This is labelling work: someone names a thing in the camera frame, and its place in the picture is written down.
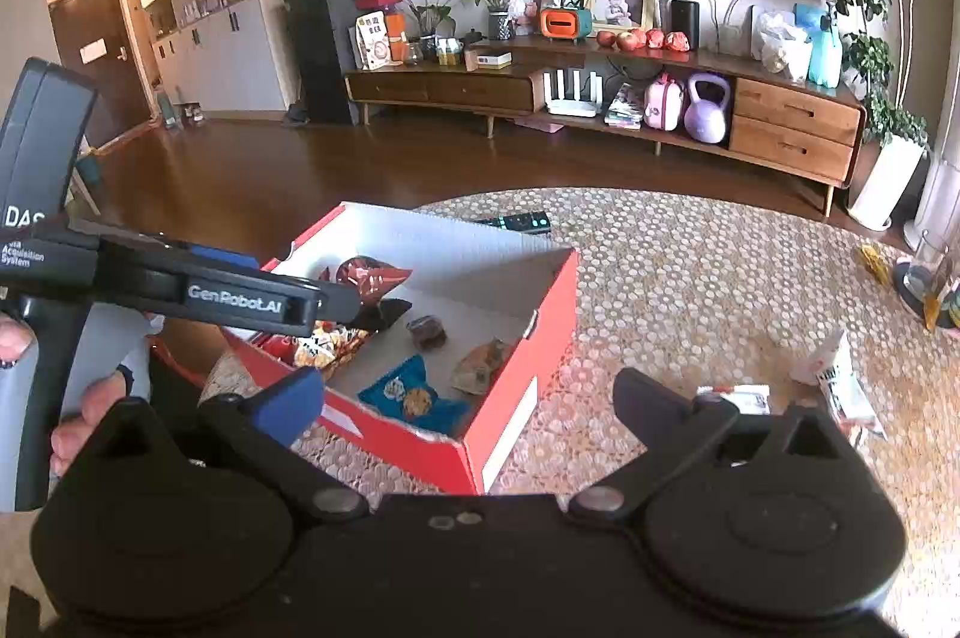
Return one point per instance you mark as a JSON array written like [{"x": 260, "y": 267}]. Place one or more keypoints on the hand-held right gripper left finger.
[{"x": 296, "y": 406}]

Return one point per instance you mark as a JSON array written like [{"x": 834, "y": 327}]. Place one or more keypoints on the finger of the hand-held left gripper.
[
  {"x": 225, "y": 301},
  {"x": 225, "y": 257}
]

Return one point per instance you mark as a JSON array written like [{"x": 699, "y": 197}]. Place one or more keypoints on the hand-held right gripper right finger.
[{"x": 651, "y": 402}]

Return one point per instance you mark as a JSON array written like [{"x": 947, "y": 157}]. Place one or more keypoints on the small white red packet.
[{"x": 735, "y": 400}]

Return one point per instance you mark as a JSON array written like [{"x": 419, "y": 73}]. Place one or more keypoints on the blue snack packet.
[{"x": 397, "y": 409}]

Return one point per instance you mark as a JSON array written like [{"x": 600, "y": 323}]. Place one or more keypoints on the red cardboard box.
[{"x": 540, "y": 338}]

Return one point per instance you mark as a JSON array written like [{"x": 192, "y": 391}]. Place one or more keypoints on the brown red foil snack packet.
[{"x": 371, "y": 278}]

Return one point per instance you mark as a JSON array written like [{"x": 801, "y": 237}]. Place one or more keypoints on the small brown snack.
[{"x": 427, "y": 333}]

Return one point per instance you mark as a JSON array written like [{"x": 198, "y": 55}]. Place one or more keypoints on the tan brown snack packet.
[{"x": 480, "y": 368}]

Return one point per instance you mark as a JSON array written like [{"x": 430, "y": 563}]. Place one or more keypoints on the white black-print snack packet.
[{"x": 840, "y": 383}]

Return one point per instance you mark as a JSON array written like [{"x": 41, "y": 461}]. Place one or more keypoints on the person's left hand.
[{"x": 90, "y": 413}]

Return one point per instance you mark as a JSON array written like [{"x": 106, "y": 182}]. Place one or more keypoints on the brown door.
[{"x": 97, "y": 68}]

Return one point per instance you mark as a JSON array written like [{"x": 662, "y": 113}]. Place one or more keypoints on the black remote control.
[{"x": 517, "y": 223}]

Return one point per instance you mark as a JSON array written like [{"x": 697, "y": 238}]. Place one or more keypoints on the black cabinet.
[{"x": 322, "y": 53}]

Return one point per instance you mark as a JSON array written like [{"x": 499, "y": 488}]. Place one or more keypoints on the beige snack bag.
[{"x": 373, "y": 42}]

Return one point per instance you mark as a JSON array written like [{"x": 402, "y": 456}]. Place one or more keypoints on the yellow wrapper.
[{"x": 876, "y": 263}]

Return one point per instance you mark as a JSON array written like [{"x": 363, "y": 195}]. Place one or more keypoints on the small glass jar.
[{"x": 412, "y": 55}]

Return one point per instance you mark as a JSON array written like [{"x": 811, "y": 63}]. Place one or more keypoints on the black round tray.
[{"x": 907, "y": 286}]

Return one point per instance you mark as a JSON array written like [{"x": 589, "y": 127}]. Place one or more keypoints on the orange carton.
[{"x": 397, "y": 35}]

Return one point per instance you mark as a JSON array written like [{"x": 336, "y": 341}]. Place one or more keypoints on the wooden TV cabinet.
[{"x": 450, "y": 87}]

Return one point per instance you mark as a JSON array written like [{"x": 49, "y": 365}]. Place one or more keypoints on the purple kettlebell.
[{"x": 706, "y": 121}]

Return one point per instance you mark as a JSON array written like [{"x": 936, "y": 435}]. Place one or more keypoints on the light wooden drawer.
[
  {"x": 787, "y": 147},
  {"x": 795, "y": 109}
]

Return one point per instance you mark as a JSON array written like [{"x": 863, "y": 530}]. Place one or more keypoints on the stack of magazines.
[{"x": 624, "y": 109}]

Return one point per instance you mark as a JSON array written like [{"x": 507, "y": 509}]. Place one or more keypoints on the pink flat box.
[{"x": 550, "y": 124}]

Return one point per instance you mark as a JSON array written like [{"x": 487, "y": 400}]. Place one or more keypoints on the yellow stick packet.
[{"x": 932, "y": 308}]

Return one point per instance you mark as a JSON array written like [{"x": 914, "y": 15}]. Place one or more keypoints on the pink case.
[{"x": 664, "y": 106}]

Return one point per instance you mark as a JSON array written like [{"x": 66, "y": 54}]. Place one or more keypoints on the yellow bottles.
[{"x": 448, "y": 53}]

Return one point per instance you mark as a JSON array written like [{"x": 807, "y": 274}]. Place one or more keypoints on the white router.
[{"x": 571, "y": 106}]

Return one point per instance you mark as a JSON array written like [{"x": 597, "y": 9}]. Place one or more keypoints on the drinking glass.
[{"x": 930, "y": 263}]

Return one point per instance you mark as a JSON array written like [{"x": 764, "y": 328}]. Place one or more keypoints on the small leafy potted plant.
[{"x": 431, "y": 20}]

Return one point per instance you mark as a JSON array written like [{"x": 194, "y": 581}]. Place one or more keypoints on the white planter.
[{"x": 889, "y": 181}]

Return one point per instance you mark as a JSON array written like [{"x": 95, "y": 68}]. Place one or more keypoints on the small white box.
[{"x": 489, "y": 59}]

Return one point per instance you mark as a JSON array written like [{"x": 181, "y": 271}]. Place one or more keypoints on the black teapot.
[{"x": 472, "y": 38}]

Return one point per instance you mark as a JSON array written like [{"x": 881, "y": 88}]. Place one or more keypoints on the red wrapped fruit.
[
  {"x": 677, "y": 42},
  {"x": 655, "y": 38}
]

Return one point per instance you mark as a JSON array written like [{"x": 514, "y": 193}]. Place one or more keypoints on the red apple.
[
  {"x": 606, "y": 39},
  {"x": 628, "y": 41}
]

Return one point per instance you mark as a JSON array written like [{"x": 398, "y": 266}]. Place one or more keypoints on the white plastic bag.
[{"x": 780, "y": 50}]

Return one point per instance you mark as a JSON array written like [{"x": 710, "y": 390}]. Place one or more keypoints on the white standing air conditioner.
[{"x": 941, "y": 158}]

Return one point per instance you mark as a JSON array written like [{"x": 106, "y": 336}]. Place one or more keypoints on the black speaker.
[{"x": 684, "y": 23}]

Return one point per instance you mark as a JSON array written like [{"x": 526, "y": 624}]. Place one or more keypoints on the blue spray bottle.
[{"x": 825, "y": 57}]

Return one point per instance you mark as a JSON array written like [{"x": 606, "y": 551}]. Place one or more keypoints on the photo frame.
[{"x": 619, "y": 8}]

